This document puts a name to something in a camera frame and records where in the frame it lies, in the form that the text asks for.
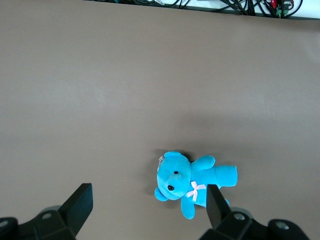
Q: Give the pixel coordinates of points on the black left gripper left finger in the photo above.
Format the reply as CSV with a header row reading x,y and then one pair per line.
x,y
75,207

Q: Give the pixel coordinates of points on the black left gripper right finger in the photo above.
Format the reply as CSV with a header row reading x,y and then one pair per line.
x,y
220,212

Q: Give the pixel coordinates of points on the blue teddy bear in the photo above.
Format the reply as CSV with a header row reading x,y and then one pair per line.
x,y
186,182

